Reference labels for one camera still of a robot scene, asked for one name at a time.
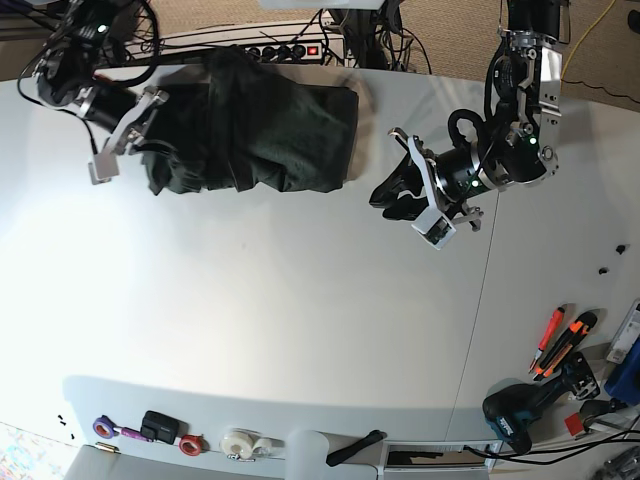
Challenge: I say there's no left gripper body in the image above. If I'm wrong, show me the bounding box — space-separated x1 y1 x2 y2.
388 127 484 232

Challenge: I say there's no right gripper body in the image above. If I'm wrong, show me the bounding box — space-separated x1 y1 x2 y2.
99 86 169 157

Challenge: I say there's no dark green long-sleeve t-shirt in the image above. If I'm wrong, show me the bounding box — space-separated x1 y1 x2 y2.
136 47 359 195

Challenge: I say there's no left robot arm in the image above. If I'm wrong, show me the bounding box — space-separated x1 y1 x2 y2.
369 1 568 249

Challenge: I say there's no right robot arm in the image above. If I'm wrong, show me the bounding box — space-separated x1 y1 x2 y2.
16 1 161 133

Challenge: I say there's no black power strip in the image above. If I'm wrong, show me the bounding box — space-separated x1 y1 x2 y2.
245 43 323 64

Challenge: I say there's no orange black utility knife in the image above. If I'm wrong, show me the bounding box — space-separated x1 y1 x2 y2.
533 311 598 382

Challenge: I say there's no blue box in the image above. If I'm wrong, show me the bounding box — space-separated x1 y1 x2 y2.
604 341 640 406

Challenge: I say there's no clear tape roll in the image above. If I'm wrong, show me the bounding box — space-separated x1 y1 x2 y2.
252 437 284 458
219 430 255 460

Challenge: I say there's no purple tape roll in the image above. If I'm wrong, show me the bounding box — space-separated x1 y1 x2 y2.
92 415 117 439

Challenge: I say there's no purple marker pen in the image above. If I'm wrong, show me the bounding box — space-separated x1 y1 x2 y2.
115 427 151 442

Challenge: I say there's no red tape roll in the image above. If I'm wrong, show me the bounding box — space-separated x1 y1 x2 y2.
178 435 204 457

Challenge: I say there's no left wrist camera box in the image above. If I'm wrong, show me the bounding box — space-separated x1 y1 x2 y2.
412 208 456 250

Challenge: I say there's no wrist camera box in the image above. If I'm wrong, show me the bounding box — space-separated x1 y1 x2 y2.
412 208 456 250
88 152 120 185

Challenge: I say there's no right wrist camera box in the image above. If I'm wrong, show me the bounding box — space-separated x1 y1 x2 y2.
88 152 120 185

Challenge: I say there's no teal black cordless drill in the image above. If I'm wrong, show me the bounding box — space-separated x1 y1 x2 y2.
482 352 600 455

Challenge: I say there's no black strap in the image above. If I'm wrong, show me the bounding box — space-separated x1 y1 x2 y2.
325 429 385 468

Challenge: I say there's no yellow cable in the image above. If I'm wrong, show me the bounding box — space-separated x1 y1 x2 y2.
558 0 619 94

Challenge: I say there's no black action camera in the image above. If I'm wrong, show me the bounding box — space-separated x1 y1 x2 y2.
140 410 180 445

